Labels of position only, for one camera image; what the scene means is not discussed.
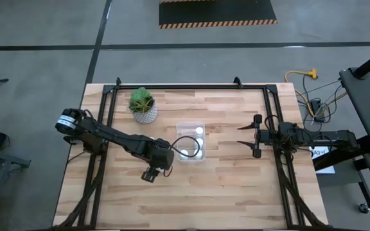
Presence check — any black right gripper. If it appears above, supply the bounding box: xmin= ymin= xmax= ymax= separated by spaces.
xmin=236 ymin=114 xmax=281 ymax=158

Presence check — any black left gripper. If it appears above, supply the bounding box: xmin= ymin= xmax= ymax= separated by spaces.
xmin=141 ymin=147 xmax=175 ymax=184

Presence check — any clear plastic basket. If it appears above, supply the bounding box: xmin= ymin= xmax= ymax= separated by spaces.
xmin=175 ymin=121 xmax=206 ymax=163

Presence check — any succulent in white patterned pot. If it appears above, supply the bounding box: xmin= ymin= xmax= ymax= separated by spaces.
xmin=128 ymin=87 xmax=159 ymax=124

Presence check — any black power strip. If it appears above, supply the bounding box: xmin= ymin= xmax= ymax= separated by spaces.
xmin=310 ymin=98 xmax=326 ymax=123

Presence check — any white paper sheet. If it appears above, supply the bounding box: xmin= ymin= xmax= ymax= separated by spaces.
xmin=310 ymin=146 xmax=336 ymax=175

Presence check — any black stand beam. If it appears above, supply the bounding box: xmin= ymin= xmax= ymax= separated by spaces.
xmin=313 ymin=141 xmax=370 ymax=172

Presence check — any black stand leg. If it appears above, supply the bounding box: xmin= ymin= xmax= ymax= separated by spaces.
xmin=353 ymin=157 xmax=370 ymax=209

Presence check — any black hazard-striped floor mat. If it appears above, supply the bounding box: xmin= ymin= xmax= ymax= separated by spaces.
xmin=158 ymin=0 xmax=278 ymax=30

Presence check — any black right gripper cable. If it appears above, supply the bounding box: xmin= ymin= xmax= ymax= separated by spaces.
xmin=263 ymin=114 xmax=281 ymax=131

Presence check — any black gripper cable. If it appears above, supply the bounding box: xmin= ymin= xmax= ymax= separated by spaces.
xmin=263 ymin=114 xmax=281 ymax=131
xmin=164 ymin=135 xmax=202 ymax=178

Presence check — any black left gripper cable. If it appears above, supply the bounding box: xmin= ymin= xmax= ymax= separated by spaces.
xmin=164 ymin=135 xmax=202 ymax=178

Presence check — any black aluminium table frame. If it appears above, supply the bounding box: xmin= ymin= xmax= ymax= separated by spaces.
xmin=53 ymin=76 xmax=327 ymax=230

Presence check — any yellow extension cord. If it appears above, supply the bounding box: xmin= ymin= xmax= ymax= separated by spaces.
xmin=284 ymin=68 xmax=321 ymax=118

